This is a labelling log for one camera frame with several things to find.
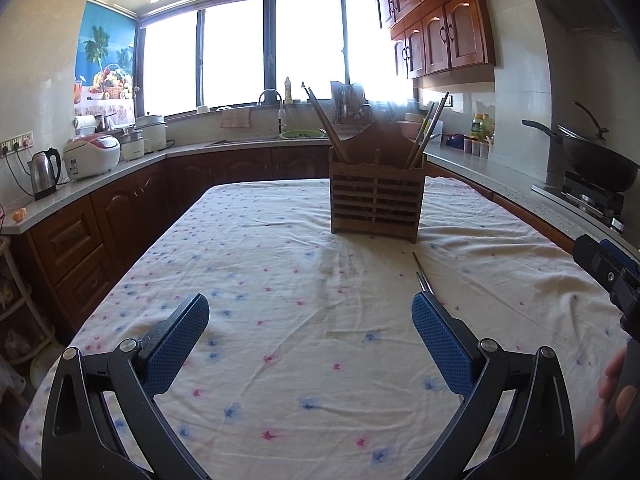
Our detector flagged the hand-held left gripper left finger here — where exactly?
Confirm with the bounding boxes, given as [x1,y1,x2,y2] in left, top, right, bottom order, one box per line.
[41,292,211,480]

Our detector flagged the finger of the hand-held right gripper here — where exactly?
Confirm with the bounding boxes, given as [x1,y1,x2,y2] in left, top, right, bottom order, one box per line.
[599,239,640,285]
[573,235,640,333]

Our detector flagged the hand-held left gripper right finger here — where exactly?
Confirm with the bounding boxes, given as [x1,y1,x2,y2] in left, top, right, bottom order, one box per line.
[407,291,576,480]

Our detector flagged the wooden utensil holder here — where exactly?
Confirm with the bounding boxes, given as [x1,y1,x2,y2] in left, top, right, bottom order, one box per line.
[328,122,427,244]

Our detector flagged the wooden chopstick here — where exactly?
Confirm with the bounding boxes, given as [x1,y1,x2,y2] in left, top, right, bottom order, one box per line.
[307,87,353,164]
[410,99,443,167]
[404,105,435,168]
[301,81,347,162]
[416,91,451,167]

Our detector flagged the person's right hand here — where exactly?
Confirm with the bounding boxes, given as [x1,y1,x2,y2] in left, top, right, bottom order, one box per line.
[581,347,630,448]

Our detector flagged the gas stove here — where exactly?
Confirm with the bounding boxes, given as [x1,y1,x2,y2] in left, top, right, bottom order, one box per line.
[532,170,627,234]

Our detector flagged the black wok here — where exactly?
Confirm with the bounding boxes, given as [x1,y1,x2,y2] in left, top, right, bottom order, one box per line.
[522,101,640,193]

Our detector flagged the floral white tablecloth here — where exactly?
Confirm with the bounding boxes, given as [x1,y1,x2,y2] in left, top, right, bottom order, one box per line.
[20,177,633,480]

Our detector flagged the wooden base cabinets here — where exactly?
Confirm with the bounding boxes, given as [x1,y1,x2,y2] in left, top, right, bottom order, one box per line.
[12,145,576,348]

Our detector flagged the white storage rack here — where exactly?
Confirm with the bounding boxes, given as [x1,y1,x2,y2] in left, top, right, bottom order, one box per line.
[0,235,57,373]

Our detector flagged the yellow green bottles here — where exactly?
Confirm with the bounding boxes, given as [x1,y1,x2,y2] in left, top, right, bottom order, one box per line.
[471,112,496,141]

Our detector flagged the small white appliance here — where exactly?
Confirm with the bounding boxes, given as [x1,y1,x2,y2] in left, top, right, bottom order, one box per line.
[120,130,146,162]

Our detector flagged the red white rice cooker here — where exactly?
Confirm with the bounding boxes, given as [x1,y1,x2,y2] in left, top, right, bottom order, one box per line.
[62,134,122,182]

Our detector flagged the steel kitchen sink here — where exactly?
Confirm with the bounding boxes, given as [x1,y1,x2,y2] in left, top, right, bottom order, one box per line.
[205,137,281,147]

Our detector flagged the tall white cooker pot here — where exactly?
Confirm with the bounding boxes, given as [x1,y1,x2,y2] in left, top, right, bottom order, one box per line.
[135,114,167,154]

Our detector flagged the steel electric kettle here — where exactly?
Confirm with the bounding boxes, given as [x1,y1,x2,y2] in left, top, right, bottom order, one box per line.
[27,147,62,201]

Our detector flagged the pink basin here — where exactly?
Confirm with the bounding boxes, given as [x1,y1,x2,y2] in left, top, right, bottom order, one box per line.
[396,112,426,141]

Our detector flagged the hanging dish cloth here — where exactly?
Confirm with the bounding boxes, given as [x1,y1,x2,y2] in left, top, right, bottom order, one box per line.
[221,107,252,130]

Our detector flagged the chrome kitchen faucet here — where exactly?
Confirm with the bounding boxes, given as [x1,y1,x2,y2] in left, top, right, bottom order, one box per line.
[257,88,289,136]

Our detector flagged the large kitchen window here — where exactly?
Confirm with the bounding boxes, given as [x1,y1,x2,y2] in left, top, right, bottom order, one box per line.
[137,0,416,118]

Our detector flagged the wall socket strip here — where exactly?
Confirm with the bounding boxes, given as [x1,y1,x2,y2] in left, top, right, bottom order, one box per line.
[0,131,35,154]

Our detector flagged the wooden wall cabinets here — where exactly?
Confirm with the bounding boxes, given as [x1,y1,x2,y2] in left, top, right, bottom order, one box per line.
[367,0,511,81]

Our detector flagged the tropical fruit wall poster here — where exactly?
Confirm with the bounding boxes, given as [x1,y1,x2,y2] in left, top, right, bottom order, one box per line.
[74,1,138,116]

